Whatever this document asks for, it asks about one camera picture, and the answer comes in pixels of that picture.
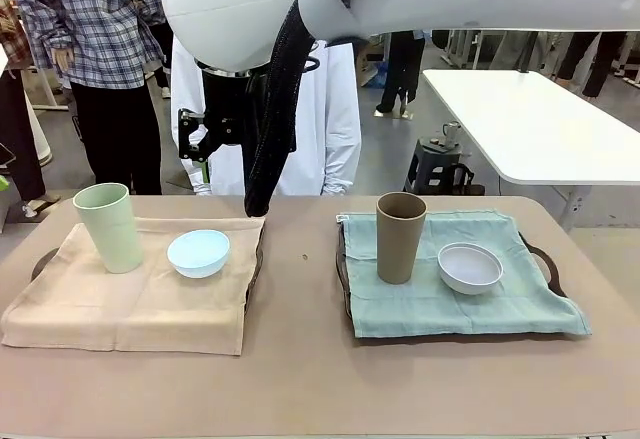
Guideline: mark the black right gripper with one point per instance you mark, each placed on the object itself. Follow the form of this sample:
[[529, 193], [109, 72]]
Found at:
[[227, 109]]

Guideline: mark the light blue bowl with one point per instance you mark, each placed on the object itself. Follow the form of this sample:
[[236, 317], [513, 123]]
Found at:
[[197, 259]]

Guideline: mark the tall pale green cup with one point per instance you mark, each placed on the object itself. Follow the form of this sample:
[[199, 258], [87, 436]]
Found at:
[[117, 239]]

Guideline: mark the beige cloth mat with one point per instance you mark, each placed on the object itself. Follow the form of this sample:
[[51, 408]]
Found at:
[[125, 309]]

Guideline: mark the tall brown cup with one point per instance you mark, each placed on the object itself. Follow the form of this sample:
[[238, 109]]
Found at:
[[400, 249]]

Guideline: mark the teal cloth mat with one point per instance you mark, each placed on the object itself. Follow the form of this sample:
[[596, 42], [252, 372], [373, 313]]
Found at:
[[425, 309]]

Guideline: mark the white bowl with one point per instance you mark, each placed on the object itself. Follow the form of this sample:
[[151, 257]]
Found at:
[[470, 269]]

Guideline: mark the person's left forearm white sleeve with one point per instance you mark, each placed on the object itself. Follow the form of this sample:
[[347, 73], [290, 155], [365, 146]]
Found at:
[[340, 179]]

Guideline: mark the person's right forearm white sleeve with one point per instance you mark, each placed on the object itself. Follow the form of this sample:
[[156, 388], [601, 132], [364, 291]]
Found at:
[[192, 179]]

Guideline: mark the person in white jacket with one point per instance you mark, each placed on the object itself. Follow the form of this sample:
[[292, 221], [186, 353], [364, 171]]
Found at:
[[335, 124]]

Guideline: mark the white cylindrical stand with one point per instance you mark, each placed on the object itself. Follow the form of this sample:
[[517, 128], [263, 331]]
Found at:
[[39, 134]]

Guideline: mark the white desk with thin legs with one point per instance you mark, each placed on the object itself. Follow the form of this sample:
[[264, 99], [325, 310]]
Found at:
[[47, 73]]

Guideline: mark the person in blue plaid shirt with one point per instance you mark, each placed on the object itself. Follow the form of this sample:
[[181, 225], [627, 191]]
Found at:
[[90, 19]]

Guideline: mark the black step stool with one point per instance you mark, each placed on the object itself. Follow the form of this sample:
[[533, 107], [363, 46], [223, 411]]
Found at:
[[430, 169]]

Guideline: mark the metal mug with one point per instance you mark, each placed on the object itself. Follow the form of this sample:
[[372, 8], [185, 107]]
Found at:
[[452, 134]]

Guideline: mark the white background workbench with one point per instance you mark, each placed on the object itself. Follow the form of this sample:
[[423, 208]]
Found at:
[[470, 49]]

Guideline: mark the large white table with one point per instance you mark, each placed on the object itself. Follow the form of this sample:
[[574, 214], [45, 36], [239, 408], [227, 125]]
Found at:
[[525, 124]]

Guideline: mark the black pole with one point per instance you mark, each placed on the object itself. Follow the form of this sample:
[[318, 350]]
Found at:
[[526, 54]]

